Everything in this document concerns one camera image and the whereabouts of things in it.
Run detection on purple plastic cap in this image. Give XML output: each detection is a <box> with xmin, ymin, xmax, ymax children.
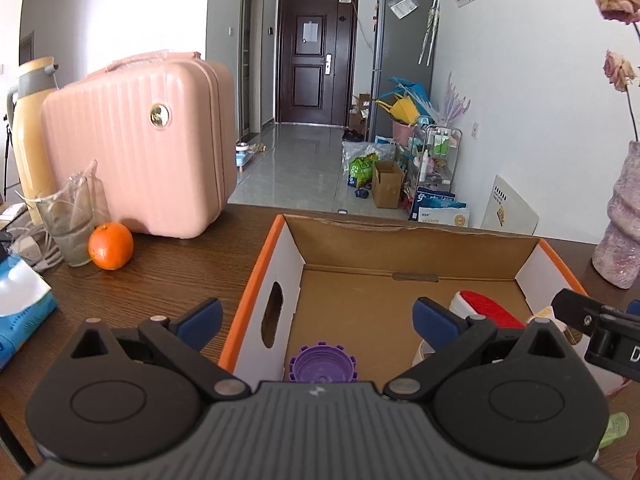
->
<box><xmin>288</xmin><ymin>341</ymin><xmax>357</xmax><ymax>384</ymax></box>

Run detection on dark brown entrance door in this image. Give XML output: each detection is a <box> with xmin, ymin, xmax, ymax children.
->
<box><xmin>276</xmin><ymin>0</ymin><xmax>359</xmax><ymax>126</ymax></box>

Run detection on white leaning board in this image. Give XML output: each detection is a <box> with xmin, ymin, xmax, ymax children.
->
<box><xmin>481</xmin><ymin>175</ymin><xmax>541</xmax><ymax>236</ymax></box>

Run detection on pink textured vase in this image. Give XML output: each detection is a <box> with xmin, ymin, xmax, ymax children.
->
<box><xmin>592</xmin><ymin>140</ymin><xmax>640</xmax><ymax>289</ymax></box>

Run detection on brown cardboard floor box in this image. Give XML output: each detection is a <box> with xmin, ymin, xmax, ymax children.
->
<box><xmin>371</xmin><ymin>161</ymin><xmax>406</xmax><ymax>209</ymax></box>

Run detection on blue bag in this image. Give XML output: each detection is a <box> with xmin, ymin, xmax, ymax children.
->
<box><xmin>387</xmin><ymin>76</ymin><xmax>432</xmax><ymax>111</ymax></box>

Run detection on green snack bag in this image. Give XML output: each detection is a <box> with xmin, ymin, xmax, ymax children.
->
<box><xmin>348</xmin><ymin>155</ymin><xmax>378</xmax><ymax>187</ymax></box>

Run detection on yellow thermos jug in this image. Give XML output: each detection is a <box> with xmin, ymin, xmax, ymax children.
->
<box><xmin>6</xmin><ymin>57</ymin><xmax>61</xmax><ymax>226</ymax></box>

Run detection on purple feather decoration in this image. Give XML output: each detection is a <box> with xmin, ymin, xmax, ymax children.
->
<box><xmin>440</xmin><ymin>72</ymin><xmax>471</xmax><ymax>126</ymax></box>

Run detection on orange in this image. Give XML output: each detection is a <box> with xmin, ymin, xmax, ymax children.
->
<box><xmin>88</xmin><ymin>222</ymin><xmax>135</xmax><ymax>271</ymax></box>

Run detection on clear plastic bag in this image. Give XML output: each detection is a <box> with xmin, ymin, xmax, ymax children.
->
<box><xmin>342</xmin><ymin>141</ymin><xmax>396</xmax><ymax>171</ymax></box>

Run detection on blue tissue carton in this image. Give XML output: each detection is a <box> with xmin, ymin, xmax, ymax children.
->
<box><xmin>409</xmin><ymin>187</ymin><xmax>471</xmax><ymax>228</ymax></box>

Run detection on white charger cables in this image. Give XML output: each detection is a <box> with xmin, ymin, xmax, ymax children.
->
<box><xmin>10</xmin><ymin>222</ymin><xmax>65</xmax><ymax>272</ymax></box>

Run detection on pink bin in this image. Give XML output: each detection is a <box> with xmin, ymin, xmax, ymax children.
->
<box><xmin>392</xmin><ymin>120</ymin><xmax>416</xmax><ymax>146</ymax></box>

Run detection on metal rack cart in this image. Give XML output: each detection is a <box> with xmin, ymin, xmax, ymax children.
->
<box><xmin>405</xmin><ymin>125</ymin><xmax>463</xmax><ymax>211</ymax></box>

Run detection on grey refrigerator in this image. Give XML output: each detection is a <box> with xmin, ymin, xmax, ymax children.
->
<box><xmin>370</xmin><ymin>0</ymin><xmax>441</xmax><ymax>143</ymax></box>

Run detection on glass measuring cup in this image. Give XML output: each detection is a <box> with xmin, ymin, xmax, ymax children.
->
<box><xmin>35</xmin><ymin>160</ymin><xmax>103</xmax><ymax>267</ymax></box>

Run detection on red cardboard box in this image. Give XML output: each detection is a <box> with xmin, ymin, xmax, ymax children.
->
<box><xmin>217</xmin><ymin>214</ymin><xmax>631</xmax><ymax>396</ymax></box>

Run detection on yellow bag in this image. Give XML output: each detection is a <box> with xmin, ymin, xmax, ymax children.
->
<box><xmin>375</xmin><ymin>97</ymin><xmax>418</xmax><ymax>123</ymax></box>

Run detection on clear folded umbrella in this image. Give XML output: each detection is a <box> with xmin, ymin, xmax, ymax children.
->
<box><xmin>419</xmin><ymin>0</ymin><xmax>441</xmax><ymax>66</ymax></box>

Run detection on side room door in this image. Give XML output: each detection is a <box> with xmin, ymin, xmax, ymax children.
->
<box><xmin>240</xmin><ymin>0</ymin><xmax>266</xmax><ymax>136</ymax></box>

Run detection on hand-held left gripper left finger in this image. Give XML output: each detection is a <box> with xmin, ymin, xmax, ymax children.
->
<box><xmin>52</xmin><ymin>297</ymin><xmax>251</xmax><ymax>402</ymax></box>

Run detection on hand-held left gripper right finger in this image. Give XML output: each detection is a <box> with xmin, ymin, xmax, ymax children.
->
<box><xmin>384</xmin><ymin>297</ymin><xmax>582</xmax><ymax>402</ymax></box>

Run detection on pink suitcase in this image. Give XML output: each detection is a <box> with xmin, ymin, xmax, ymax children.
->
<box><xmin>41</xmin><ymin>51</ymin><xmax>238</xmax><ymax>239</ymax></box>

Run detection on blue tissue pack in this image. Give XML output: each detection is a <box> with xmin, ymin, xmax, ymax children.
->
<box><xmin>0</xmin><ymin>252</ymin><xmax>58</xmax><ymax>371</ymax></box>

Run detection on cardboard boxes by door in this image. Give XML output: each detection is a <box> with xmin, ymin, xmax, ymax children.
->
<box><xmin>350</xmin><ymin>94</ymin><xmax>372</xmax><ymax>133</ymax></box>

